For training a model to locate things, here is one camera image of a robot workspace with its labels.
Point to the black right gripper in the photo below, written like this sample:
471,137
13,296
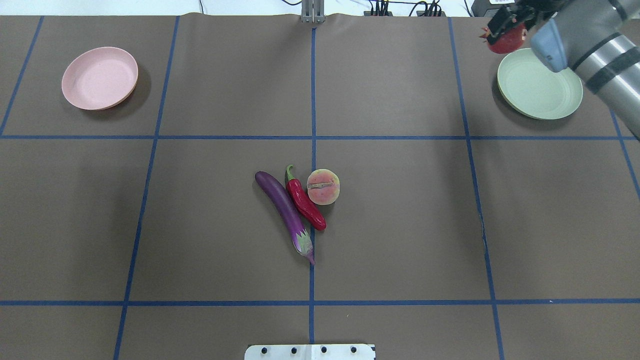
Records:
531,8

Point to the yellow pink peach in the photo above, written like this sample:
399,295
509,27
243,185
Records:
323,187

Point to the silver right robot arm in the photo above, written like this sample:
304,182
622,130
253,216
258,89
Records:
581,35

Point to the green plate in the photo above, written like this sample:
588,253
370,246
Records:
535,91

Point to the red chili pepper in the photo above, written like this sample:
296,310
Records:
302,202

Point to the purple eggplant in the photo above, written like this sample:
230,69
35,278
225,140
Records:
299,235

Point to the pink plate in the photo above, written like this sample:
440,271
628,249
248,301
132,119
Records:
100,78

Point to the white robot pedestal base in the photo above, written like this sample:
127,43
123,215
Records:
338,351

